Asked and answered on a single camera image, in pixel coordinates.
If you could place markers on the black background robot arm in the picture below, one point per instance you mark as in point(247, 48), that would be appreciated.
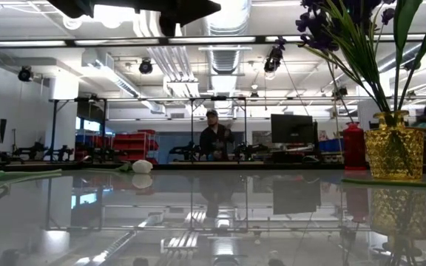
point(185, 151)
point(32, 150)
point(250, 150)
point(62, 152)

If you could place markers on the silver ceiling duct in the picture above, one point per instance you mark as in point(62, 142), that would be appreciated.
point(228, 59)

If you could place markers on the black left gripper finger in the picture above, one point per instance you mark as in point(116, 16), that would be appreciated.
point(196, 8)

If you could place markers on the red vase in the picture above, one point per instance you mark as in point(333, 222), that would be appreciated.
point(354, 147)

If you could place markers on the black crossbar with light strip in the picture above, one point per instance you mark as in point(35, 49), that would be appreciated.
point(124, 38)

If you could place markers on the white ceiling duct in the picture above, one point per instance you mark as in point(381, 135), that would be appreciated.
point(124, 86)

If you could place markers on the black ceiling spot lamp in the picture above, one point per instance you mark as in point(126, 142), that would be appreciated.
point(274, 61)
point(145, 66)
point(25, 74)

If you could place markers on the white artificial tulip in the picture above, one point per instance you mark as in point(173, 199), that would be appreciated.
point(394, 182)
point(142, 166)

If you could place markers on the black desk monitor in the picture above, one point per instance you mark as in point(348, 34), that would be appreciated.
point(292, 128)

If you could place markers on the yellow textured glass vase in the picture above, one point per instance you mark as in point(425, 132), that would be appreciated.
point(394, 155)

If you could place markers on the purple flower grassy sprig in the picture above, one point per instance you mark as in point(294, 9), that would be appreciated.
point(318, 38)

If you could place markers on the red storage shelf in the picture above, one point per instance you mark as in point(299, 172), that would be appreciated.
point(135, 146)

